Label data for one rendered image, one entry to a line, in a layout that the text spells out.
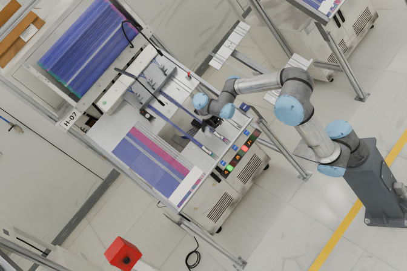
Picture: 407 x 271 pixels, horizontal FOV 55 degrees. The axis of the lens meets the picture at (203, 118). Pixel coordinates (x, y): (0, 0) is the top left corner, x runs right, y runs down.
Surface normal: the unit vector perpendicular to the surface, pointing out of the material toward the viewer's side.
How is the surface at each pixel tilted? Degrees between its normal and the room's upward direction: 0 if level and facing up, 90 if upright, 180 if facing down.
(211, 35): 90
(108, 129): 44
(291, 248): 0
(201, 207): 90
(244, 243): 0
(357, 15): 90
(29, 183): 90
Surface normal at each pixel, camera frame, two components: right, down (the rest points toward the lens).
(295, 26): -0.58, -0.59
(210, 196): 0.53, 0.25
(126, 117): -0.05, -0.25
